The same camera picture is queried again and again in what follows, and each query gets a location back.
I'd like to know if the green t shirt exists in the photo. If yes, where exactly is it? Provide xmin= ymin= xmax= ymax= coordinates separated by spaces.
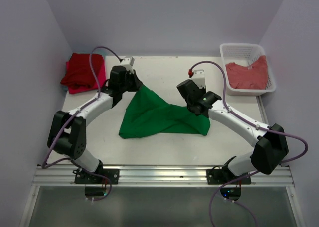
xmin=118 ymin=85 xmax=210 ymax=139

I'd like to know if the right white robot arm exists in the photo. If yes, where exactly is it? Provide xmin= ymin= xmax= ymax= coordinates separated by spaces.
xmin=177 ymin=79 xmax=289 ymax=184

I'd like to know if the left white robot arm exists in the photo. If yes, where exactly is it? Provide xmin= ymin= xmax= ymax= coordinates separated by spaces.
xmin=47 ymin=65 xmax=143 ymax=184

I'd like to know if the pink folded shirt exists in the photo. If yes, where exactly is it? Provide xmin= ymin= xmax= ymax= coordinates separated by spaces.
xmin=67 ymin=61 xmax=106 ymax=94

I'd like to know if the dark red folded shirt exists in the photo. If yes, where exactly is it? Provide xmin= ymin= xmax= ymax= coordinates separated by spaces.
xmin=60 ymin=53 xmax=98 ymax=90

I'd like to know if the salmon t shirt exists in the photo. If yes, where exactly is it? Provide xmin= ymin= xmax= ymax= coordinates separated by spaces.
xmin=226 ymin=55 xmax=269 ymax=90

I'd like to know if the white plastic basket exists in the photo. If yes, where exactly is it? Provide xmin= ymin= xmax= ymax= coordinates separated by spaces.
xmin=220 ymin=43 xmax=276 ymax=96

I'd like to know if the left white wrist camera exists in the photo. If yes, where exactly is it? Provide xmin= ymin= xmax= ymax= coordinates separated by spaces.
xmin=120 ymin=57 xmax=135 ymax=73

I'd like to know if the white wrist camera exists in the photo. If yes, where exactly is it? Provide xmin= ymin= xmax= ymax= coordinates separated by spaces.
xmin=188 ymin=69 xmax=206 ymax=89
xmin=120 ymin=57 xmax=135 ymax=73

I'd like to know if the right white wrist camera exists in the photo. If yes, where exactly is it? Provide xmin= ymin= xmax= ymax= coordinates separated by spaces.
xmin=188 ymin=69 xmax=206 ymax=89

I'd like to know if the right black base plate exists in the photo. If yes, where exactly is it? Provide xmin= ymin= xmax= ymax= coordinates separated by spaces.
xmin=206 ymin=167 xmax=252 ymax=185

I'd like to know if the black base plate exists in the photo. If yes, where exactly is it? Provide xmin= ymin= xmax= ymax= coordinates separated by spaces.
xmin=72 ymin=168 xmax=120 ymax=185
xmin=206 ymin=167 xmax=252 ymax=185

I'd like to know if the aluminium mounting rail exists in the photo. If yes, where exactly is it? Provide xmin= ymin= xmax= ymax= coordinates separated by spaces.
xmin=32 ymin=164 xmax=294 ymax=187

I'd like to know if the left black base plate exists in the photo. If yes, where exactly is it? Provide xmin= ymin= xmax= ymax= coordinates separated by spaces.
xmin=72 ymin=168 xmax=120 ymax=185

